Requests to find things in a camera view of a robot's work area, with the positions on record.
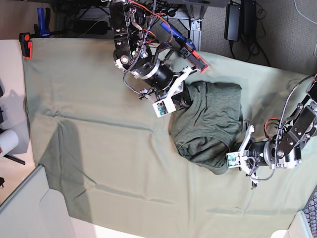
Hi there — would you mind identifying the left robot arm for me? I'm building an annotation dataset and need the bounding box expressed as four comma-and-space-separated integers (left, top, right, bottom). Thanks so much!
226, 75, 317, 176

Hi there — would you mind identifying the white paper roll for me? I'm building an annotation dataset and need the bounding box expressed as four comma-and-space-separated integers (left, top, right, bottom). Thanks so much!
0, 129, 19, 157

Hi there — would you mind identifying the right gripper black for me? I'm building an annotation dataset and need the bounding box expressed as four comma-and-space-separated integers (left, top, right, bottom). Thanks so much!
173, 83, 192, 108

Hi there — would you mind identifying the blue orange bar clamp left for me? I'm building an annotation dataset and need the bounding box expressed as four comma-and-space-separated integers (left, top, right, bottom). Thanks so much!
18, 7, 67, 59

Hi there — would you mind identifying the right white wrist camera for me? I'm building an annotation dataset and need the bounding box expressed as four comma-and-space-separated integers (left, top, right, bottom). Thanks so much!
139, 65, 199, 118

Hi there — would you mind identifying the black power adapter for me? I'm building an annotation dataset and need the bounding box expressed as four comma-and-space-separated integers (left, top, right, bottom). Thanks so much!
242, 0, 257, 37
224, 3, 241, 42

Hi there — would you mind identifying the black power brick left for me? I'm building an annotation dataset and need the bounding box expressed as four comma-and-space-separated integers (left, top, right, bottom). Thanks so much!
73, 20, 111, 35

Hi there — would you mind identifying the aluminium frame leg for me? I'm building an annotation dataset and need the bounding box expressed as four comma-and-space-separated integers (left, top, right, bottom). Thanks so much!
186, 4, 206, 51

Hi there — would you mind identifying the blue orange clamp on table edge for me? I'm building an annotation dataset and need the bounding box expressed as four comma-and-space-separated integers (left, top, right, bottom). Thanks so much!
160, 22, 209, 73

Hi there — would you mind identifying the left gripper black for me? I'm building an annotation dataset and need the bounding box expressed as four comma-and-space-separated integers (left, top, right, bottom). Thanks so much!
227, 142, 241, 153

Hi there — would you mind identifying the green grey T-shirt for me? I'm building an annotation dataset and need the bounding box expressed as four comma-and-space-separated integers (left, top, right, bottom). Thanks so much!
170, 81, 243, 175

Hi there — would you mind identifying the light green table cloth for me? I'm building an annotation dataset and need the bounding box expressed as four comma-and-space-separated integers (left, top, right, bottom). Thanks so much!
23, 38, 317, 238

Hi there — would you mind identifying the black power adapter right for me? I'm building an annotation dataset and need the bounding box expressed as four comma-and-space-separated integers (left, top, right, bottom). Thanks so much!
224, 3, 241, 42

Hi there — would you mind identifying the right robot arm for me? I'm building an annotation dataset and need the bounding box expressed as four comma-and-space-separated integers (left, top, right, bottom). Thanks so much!
109, 0, 191, 108

